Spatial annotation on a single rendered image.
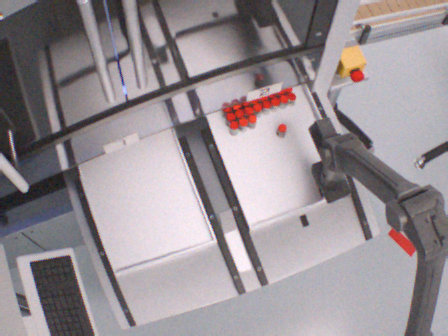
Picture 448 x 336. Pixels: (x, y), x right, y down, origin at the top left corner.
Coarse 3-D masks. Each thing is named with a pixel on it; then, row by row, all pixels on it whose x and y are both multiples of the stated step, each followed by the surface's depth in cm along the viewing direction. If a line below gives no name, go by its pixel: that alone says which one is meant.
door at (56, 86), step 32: (64, 0) 89; (96, 0) 94; (0, 32) 88; (32, 32) 94; (64, 32) 99; (0, 64) 98; (32, 64) 104; (64, 64) 111; (0, 96) 109; (32, 96) 116; (64, 96) 124; (96, 96) 131; (0, 128) 122; (32, 128) 130; (64, 128) 139
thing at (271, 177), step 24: (216, 120) 176; (264, 120) 176; (288, 120) 177; (312, 120) 177; (216, 144) 172; (240, 144) 175; (264, 144) 175; (288, 144) 175; (312, 144) 175; (240, 168) 173; (264, 168) 173; (288, 168) 173; (240, 192) 172; (264, 192) 172; (288, 192) 172; (312, 192) 172; (264, 216) 170
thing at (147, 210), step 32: (96, 160) 173; (128, 160) 173; (160, 160) 173; (96, 192) 171; (128, 192) 171; (160, 192) 171; (192, 192) 172; (96, 224) 165; (128, 224) 169; (160, 224) 169; (192, 224) 170; (128, 256) 167; (160, 256) 167
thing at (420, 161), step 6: (444, 144) 257; (432, 150) 259; (438, 150) 257; (444, 150) 257; (420, 156) 266; (426, 156) 259; (432, 156) 258; (438, 156) 259; (414, 162) 266; (420, 162) 263; (426, 162) 260; (420, 168) 265
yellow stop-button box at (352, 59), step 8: (352, 40) 167; (344, 48) 167; (352, 48) 166; (344, 56) 166; (352, 56) 166; (360, 56) 166; (344, 64) 165; (352, 64) 165; (360, 64) 166; (344, 72) 168; (352, 72) 168
